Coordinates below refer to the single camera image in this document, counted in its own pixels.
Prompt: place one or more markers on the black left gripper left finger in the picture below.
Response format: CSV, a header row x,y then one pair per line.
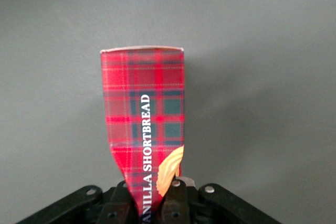
x,y
105,205

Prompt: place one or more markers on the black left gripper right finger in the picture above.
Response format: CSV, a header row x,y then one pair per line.
x,y
199,205

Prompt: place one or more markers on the red tartan shortbread cookie box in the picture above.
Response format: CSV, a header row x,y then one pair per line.
x,y
144,119

